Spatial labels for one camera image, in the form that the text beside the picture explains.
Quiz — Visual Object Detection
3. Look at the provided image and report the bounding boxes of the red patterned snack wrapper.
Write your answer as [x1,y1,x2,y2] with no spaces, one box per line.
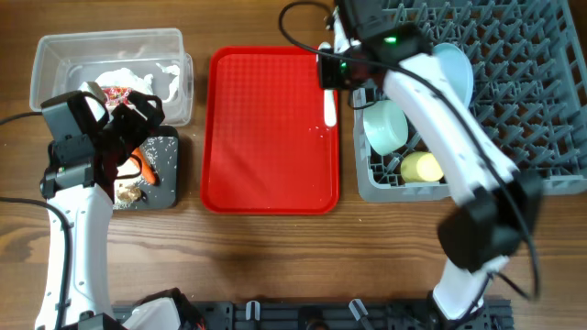
[102,86,133,109]

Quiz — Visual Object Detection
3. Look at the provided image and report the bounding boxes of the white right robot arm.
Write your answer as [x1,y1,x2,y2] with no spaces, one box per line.
[333,1,543,327]

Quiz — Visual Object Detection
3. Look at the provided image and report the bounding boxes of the white rice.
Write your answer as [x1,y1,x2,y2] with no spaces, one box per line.
[112,135,178,211]

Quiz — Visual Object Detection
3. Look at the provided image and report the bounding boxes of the clear plastic waste bin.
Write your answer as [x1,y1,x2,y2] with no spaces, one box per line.
[29,28,194,127]

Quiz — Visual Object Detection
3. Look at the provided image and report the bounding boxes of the white plastic spoon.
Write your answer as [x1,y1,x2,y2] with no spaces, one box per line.
[316,41,338,128]

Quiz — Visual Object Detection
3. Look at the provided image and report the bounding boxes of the yellow plastic cup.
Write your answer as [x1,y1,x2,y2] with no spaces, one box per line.
[400,151,444,182]

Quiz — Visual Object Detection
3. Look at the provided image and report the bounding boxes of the red serving tray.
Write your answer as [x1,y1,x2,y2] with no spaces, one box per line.
[200,46,339,215]

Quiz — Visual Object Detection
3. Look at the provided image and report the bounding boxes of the grey dishwasher rack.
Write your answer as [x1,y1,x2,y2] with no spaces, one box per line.
[382,0,586,195]

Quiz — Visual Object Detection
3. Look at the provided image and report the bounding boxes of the mint green bowl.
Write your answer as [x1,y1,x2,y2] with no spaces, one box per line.
[363,100,408,156]

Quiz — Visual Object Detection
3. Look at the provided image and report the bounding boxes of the brown food scrap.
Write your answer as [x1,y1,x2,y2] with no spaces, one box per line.
[116,185,142,204]

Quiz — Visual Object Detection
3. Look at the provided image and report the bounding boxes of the white tissue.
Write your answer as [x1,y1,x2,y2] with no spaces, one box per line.
[94,63,181,104]

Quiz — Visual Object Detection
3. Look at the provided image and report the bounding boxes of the orange carrot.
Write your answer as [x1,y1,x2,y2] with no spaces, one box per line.
[130,148,158,185]

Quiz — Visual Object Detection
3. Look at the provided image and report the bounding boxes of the black food waste tray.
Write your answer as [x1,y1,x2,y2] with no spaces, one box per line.
[112,125,180,212]

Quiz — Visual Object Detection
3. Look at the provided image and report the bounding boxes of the light blue round plate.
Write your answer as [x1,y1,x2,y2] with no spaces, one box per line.
[433,43,474,108]

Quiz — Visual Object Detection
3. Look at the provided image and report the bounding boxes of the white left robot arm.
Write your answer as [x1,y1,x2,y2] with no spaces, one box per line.
[35,91,205,329]

